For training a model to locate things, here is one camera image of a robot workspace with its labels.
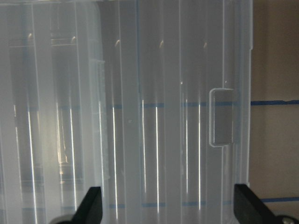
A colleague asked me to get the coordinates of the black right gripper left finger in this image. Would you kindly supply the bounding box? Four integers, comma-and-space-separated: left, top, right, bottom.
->
72, 187, 103, 224

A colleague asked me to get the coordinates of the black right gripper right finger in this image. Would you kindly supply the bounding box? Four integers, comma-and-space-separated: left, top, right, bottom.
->
233, 184, 283, 224

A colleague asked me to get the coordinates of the clear plastic box lid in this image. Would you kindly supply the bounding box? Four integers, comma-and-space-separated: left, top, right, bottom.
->
0, 0, 254, 224

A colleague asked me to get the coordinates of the clear plastic storage box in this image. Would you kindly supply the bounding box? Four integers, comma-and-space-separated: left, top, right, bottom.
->
0, 0, 107, 224

